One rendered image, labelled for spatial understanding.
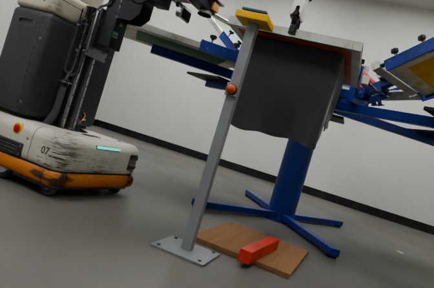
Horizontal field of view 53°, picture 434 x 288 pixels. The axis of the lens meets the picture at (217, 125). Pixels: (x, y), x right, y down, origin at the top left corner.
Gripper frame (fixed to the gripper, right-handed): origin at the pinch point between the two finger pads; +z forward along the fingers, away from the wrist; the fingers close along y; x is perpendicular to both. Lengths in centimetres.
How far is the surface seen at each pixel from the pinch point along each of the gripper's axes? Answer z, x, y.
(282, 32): 1.9, -3.9, 1.9
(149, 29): 2, -97, -53
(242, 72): 25.3, -10.2, 21.1
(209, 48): 2, -63, -72
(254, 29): 8.1, -10.4, 21.1
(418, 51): -24, 55, -76
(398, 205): 75, 113, -471
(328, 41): 1.4, 15.6, 1.9
